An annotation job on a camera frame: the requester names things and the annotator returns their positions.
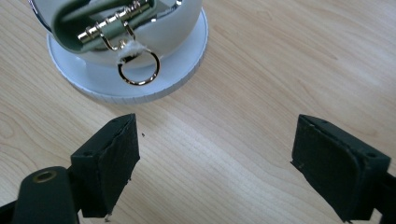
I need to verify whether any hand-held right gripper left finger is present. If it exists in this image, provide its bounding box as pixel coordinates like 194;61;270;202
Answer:
70;113;141;218

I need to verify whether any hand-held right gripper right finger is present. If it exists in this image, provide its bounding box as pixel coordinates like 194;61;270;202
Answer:
290;113;392;223

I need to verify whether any white stand with post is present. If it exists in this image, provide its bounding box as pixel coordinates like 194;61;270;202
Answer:
46;7;210;105

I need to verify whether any silver keyring with clasp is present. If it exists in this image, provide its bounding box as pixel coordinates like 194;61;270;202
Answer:
50;0;162;87

